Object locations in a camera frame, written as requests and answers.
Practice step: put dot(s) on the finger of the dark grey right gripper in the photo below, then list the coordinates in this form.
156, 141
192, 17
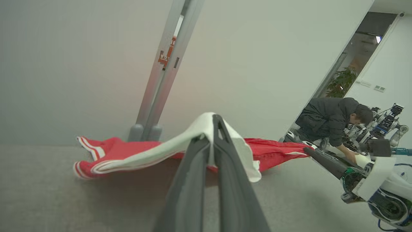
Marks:
325, 161

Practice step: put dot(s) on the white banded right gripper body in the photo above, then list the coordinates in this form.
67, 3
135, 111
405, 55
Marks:
373, 177

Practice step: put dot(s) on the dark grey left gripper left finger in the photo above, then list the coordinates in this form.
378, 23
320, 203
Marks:
186, 193

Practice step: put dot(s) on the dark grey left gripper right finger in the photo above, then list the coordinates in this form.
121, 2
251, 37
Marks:
235, 199

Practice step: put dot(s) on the red basketball jersey number 23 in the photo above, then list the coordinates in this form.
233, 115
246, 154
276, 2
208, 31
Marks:
112, 151

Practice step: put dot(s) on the person in black jacket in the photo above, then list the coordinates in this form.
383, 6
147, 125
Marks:
331, 116

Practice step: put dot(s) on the background robot with blue head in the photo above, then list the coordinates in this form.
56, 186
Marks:
388, 122

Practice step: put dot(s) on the green potted plant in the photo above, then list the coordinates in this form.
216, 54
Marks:
342, 82

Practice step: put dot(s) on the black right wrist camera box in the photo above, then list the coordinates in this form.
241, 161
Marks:
379, 147

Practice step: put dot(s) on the white wall switch plate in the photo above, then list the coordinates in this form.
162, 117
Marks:
366, 83
379, 88

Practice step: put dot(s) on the grey metal partition post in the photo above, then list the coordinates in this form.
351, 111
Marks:
161, 83

